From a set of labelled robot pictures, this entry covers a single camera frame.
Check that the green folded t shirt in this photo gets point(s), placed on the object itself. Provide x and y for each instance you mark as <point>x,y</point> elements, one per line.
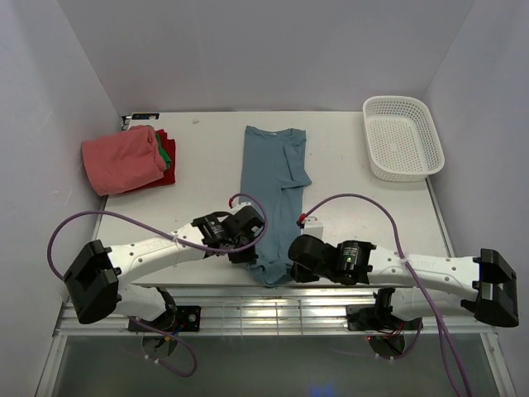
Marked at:
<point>165,148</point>

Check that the blue label sticker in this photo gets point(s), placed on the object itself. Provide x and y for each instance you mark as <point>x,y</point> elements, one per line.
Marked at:
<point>145,116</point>

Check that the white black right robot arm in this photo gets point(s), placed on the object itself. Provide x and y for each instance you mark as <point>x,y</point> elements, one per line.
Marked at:
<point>484,286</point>

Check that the pink folded t shirt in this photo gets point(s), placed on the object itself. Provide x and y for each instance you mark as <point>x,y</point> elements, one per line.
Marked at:
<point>98,158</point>

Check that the blue t shirt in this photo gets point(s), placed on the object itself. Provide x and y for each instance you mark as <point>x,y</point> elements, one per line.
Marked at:
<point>273,172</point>

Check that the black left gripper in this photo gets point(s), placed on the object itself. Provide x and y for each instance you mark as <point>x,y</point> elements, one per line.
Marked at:
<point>249,255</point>

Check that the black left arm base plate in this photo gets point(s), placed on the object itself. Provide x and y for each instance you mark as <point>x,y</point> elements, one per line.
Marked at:
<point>186,316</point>

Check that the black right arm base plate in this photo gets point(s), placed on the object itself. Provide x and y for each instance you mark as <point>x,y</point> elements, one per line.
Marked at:
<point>369,318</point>

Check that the dark red folded t shirt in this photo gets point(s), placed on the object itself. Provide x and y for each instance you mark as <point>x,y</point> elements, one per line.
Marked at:
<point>147,162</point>

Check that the white perforated plastic basket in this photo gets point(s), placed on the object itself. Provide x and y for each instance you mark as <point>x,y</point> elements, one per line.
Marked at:
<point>401,139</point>

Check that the aluminium table front rail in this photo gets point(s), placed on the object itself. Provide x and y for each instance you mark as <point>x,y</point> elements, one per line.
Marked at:
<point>305,310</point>

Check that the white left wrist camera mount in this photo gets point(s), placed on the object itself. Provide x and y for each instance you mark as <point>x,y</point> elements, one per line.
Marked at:
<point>235,203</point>

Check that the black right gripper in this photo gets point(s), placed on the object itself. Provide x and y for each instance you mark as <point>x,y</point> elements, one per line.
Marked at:
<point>300,275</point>

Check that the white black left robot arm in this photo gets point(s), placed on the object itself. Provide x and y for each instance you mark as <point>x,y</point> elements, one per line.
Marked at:
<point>102,279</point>

